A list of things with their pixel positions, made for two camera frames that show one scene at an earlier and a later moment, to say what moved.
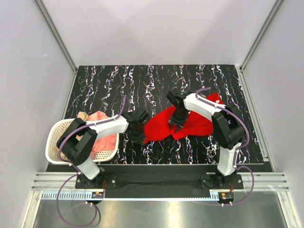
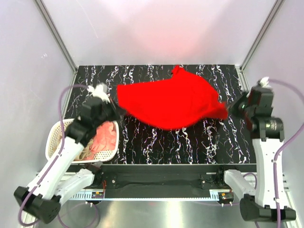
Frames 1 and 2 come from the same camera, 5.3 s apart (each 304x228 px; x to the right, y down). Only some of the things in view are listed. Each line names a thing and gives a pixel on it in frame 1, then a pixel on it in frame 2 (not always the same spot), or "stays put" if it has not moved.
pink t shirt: (105, 145) stays put
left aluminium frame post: (57, 35) stays put
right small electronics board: (225, 196) stays put
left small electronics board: (97, 194) stays put
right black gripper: (177, 120) -> (235, 107)
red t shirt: (156, 126) -> (181, 100)
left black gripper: (137, 136) -> (114, 108)
